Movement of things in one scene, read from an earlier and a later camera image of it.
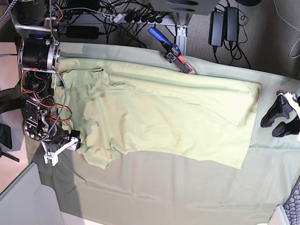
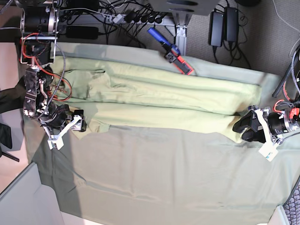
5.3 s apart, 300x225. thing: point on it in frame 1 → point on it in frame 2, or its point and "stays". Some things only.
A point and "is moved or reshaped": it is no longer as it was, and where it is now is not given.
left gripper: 74,134 → 58,116
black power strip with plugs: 132,17 stays
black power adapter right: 232,25 stays
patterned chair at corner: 292,205 stays
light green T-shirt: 111,108 is moved or reshaped
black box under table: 82,32 stays
